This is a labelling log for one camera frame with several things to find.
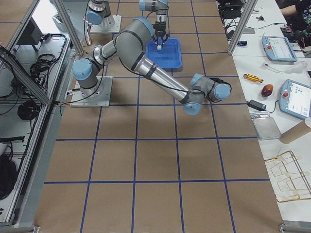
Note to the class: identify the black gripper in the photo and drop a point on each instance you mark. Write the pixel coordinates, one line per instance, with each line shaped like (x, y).
(160, 31)

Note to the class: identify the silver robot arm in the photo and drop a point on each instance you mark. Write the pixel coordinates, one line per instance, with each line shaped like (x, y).
(129, 46)
(98, 15)

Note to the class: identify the blue plastic tray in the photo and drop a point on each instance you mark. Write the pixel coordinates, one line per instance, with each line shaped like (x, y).
(169, 57)

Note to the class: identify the gold metal cylinder tool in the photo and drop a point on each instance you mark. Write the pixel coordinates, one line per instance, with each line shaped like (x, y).
(253, 78)

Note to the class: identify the black power adapter brick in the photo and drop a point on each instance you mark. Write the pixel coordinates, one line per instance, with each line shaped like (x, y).
(256, 105)

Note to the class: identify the far teach pendant tablet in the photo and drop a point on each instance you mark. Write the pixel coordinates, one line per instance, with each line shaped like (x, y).
(278, 49)

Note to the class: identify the teach pendant tablet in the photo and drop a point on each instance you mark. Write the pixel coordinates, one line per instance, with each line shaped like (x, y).
(295, 99)
(278, 49)

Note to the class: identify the near teach pendant tablet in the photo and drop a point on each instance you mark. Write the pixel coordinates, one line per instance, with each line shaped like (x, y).
(295, 99)

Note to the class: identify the cardboard tube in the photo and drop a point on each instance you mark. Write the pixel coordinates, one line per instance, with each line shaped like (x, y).
(297, 131)

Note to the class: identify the aluminium frame post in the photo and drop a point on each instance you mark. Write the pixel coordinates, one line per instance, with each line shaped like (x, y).
(249, 7)

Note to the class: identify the gold wire rack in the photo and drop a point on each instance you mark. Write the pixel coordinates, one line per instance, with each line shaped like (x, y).
(289, 180)

